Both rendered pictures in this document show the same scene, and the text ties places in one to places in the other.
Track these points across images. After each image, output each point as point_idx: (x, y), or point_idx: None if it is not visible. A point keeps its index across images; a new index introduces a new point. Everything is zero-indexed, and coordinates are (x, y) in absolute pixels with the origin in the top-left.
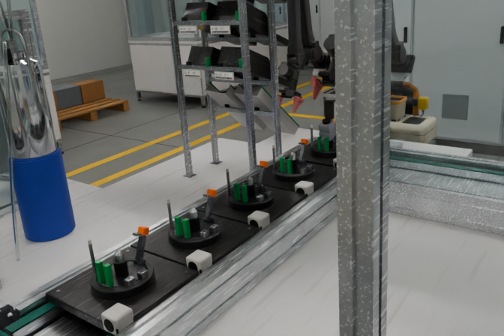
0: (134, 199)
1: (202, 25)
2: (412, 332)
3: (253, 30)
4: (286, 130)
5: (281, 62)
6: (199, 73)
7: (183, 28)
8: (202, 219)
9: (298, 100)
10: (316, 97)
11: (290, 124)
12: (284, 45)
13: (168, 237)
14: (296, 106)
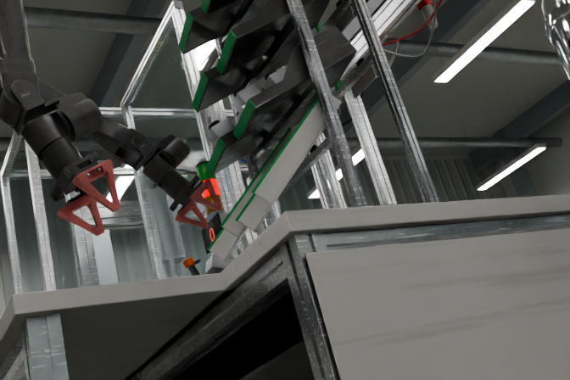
0: None
1: (310, 18)
2: None
3: (259, 77)
4: (234, 247)
5: (83, 95)
6: (355, 90)
7: (347, 16)
8: None
9: (77, 209)
10: (215, 209)
11: (229, 237)
12: (203, 108)
13: None
14: (86, 222)
